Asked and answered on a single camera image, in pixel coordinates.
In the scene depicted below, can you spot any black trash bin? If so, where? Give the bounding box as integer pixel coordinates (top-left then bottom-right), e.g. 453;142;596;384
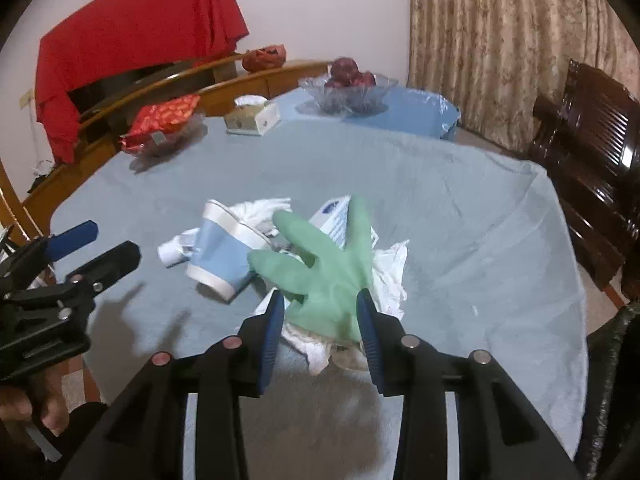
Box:
574;302;640;479

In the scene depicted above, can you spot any person's left hand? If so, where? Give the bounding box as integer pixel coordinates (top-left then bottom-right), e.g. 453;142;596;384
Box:
0;365;70;436

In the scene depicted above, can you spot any dark red fruit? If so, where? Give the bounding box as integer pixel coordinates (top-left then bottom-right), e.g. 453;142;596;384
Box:
324;58;376;88

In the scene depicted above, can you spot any red cloth cover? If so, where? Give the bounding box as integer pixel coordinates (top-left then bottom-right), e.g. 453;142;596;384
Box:
35;0;248;164

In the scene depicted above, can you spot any tissue box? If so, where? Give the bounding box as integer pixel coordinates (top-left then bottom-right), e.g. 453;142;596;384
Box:
224;94;281;136

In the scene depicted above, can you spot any wooden sideboard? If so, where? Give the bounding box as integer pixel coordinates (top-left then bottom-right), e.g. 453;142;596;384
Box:
1;54;329;245

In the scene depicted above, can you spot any blue paper cup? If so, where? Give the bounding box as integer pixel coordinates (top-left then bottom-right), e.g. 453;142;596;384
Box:
186;200;271;302

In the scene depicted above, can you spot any white printed wrapper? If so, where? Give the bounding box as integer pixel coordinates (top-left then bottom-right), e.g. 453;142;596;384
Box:
309;196;350;248

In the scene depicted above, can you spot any light blue side cloth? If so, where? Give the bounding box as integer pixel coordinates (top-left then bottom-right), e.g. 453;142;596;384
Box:
274;87;461;141

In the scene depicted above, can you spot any grey-blue tablecloth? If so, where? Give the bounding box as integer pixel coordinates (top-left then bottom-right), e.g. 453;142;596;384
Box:
51;119;587;451

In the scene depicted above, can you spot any glass dish under packet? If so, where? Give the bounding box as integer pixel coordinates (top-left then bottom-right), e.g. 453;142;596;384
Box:
127;113;204;156

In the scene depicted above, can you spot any glass fruit bowl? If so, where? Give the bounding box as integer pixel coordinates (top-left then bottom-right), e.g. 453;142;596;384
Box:
298;74;398;115

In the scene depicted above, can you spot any beige patterned curtain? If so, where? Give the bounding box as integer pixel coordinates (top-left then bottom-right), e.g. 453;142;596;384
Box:
408;0;639;152

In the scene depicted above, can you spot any green rubber glove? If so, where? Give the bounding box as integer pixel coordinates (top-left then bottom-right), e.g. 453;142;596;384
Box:
247;196;372;330

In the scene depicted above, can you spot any red snack packet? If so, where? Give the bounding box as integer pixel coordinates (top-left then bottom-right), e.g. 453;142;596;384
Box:
120;93;201;154

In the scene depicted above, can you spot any white crumpled paper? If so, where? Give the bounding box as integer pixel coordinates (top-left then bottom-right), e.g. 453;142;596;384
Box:
281;240;409;376

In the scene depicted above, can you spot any red crumpled bag on sideboard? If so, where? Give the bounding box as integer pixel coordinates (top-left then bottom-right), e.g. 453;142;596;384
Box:
242;44;286;73

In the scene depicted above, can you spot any dark wooden chair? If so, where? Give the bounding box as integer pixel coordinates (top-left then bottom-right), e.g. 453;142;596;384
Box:
527;60;639;301

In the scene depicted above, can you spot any white crumpled tissue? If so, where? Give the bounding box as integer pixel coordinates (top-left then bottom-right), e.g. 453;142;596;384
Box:
229;197;292;237

